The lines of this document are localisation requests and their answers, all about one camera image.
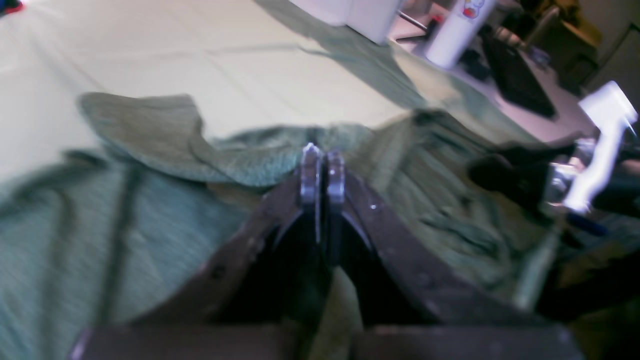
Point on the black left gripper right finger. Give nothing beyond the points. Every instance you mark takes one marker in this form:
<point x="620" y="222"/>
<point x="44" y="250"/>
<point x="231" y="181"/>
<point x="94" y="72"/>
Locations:
<point x="412" y="305"/>

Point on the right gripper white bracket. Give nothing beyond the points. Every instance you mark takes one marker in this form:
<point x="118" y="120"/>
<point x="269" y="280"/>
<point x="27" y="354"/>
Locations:
<point x="573" y="171"/>

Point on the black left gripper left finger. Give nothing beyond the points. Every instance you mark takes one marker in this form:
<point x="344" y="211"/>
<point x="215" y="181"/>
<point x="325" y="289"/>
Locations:
<point x="231" y="309"/>

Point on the green T-shirt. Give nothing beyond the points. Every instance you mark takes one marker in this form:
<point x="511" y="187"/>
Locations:
<point x="105" y="237"/>

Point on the white cylindrical bottle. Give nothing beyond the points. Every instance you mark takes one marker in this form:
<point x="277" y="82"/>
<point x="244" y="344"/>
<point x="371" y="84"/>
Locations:
<point x="456" y="32"/>

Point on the white bin corner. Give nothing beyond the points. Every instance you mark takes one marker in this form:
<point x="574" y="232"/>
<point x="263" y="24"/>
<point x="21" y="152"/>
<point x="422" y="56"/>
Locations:
<point x="373" y="19"/>

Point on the light green table cloth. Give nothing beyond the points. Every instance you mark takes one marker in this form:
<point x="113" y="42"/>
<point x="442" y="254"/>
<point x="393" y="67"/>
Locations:
<point x="246" y="64"/>

